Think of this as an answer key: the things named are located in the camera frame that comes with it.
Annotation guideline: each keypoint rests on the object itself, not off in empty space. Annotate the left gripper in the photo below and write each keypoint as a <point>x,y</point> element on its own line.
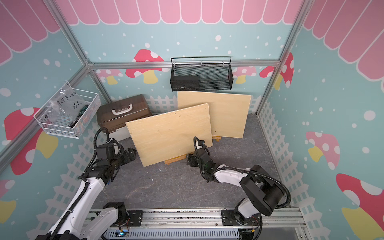
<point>127,159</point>

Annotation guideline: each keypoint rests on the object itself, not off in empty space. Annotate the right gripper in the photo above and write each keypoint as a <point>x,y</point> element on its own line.
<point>188,163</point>

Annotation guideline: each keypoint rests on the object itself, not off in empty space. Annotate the plywood board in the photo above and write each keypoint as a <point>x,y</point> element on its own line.
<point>228,112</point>
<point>166,136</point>

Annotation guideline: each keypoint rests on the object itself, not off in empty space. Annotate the wooden easel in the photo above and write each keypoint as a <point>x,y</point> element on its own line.
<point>176,159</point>
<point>217,138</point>

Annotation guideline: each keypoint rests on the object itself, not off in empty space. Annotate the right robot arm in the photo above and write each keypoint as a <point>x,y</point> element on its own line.
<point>264,193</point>

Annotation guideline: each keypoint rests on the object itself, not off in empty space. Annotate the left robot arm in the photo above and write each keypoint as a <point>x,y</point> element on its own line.
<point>102,170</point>

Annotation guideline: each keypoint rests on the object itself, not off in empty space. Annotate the brown lid tool box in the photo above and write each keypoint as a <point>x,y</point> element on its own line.
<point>114,116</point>

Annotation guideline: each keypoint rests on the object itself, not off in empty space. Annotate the clear plastic bag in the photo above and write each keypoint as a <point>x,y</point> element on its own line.
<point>64,106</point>

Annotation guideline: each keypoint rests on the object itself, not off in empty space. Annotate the black box in basket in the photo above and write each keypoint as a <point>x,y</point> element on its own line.
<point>184,83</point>

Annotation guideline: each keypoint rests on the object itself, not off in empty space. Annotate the white wire wall basket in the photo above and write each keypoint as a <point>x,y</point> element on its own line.
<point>94,102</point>

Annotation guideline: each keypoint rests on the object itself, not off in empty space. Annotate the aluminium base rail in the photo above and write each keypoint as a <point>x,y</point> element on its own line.
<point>194,224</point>

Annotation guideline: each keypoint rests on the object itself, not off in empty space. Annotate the black mesh wall basket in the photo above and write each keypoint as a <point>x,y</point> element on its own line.
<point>215,73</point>

